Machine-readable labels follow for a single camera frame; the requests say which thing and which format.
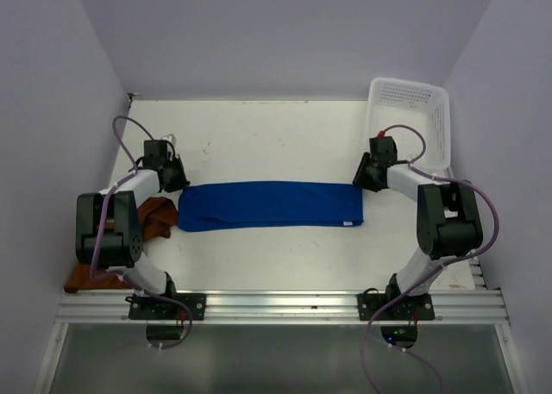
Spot blue towel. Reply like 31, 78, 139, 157
177, 181, 364, 233

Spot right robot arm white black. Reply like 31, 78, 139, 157
353, 135, 483, 319

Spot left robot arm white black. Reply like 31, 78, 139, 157
75, 138, 189, 319

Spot brown towel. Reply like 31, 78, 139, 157
64, 197, 179, 294

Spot white plastic basket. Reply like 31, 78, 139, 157
365, 78, 451, 172

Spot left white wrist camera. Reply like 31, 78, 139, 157
161, 134, 176, 146

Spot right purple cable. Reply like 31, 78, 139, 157
360, 124, 501, 394

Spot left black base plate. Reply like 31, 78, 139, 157
125, 292, 206, 321

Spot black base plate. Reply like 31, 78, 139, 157
125, 292, 206, 321
356, 288, 436, 322

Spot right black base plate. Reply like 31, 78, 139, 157
356, 288, 436, 322

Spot aluminium mounting rail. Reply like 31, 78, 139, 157
54, 290, 510, 325

